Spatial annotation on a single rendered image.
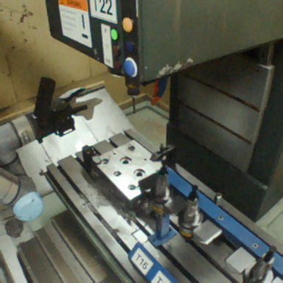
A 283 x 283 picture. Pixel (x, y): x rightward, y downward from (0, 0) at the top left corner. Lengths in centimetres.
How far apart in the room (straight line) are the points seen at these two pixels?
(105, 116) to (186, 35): 148
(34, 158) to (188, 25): 141
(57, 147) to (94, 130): 27
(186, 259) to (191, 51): 71
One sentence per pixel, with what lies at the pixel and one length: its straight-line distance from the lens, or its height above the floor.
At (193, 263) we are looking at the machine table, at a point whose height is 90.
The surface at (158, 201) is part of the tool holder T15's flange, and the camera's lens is 79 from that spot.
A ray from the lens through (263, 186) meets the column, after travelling 139.
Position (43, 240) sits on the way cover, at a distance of 139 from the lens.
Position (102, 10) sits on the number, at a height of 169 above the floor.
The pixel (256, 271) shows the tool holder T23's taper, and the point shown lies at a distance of 66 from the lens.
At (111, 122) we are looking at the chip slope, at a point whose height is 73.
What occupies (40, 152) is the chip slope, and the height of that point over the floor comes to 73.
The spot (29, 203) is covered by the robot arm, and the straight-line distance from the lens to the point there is 71.
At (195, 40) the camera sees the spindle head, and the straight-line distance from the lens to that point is 60.
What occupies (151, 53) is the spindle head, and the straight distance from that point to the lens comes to 53.
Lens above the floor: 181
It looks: 37 degrees down
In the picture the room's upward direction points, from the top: 3 degrees counter-clockwise
